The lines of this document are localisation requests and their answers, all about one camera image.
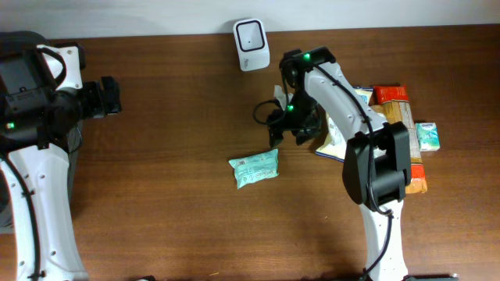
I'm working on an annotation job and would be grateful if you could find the orange pasta bag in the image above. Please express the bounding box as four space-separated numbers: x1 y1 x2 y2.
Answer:
370 84 429 195

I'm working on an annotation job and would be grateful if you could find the grey plastic mesh basket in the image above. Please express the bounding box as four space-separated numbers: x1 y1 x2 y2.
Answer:
0 30 83 235

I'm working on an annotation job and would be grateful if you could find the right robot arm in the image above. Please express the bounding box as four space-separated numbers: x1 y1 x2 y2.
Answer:
265 47 412 280

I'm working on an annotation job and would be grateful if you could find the cream snack bag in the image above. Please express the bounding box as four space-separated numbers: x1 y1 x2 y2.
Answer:
316 87 373 162

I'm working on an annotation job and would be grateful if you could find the light teal wipes packet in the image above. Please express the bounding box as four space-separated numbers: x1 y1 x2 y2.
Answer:
228 149 279 189

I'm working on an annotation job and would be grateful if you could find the teal tissue pack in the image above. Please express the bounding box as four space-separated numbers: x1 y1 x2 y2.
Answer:
416 123 441 151

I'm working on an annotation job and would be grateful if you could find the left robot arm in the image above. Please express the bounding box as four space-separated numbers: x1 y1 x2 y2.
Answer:
1 31 122 280

